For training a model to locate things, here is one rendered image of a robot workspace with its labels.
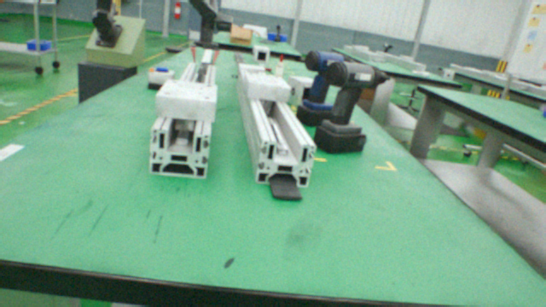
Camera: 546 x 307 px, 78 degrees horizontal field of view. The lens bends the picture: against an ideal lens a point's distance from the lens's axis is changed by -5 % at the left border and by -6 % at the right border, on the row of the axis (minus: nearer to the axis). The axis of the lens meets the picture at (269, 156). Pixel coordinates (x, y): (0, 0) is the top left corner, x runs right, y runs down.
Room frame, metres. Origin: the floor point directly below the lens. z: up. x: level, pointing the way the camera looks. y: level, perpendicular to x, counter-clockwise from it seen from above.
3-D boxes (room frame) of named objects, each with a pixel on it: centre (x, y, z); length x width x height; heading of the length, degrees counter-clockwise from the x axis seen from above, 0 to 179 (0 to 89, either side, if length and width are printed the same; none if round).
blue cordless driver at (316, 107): (1.11, -0.15, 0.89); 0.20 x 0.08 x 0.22; 123
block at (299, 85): (1.32, -0.07, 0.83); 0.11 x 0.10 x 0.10; 116
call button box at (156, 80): (1.21, 0.40, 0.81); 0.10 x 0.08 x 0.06; 101
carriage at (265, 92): (1.00, 0.04, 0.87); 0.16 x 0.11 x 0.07; 11
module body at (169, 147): (0.96, 0.23, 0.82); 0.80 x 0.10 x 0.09; 11
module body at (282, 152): (1.00, 0.04, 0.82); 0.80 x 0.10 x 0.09; 11
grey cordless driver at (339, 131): (0.90, -0.19, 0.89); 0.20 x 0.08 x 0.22; 124
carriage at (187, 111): (0.71, 0.18, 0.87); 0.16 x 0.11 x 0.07; 11
